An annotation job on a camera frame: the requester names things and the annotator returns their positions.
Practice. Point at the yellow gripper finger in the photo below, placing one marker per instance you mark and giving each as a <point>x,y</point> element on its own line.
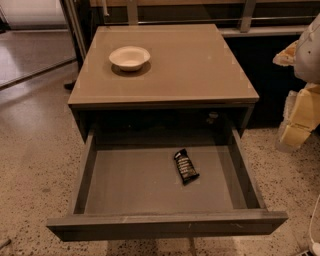
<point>301,116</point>
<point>287,56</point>

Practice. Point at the black rxbar chocolate bar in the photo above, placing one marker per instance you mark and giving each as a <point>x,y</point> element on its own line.
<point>185,167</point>

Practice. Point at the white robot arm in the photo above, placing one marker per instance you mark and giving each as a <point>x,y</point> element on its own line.
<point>307,63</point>

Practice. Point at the small metal drawer stopper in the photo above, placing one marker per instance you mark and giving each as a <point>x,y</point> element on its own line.
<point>212,116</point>

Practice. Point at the grey drawer cabinet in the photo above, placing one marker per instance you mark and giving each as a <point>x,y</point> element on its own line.
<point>190,66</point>

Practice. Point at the white ceramic bowl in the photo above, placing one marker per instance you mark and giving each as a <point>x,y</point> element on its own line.
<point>129,58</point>

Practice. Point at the metal shelf frame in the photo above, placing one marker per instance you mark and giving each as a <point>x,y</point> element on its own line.
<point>243,19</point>

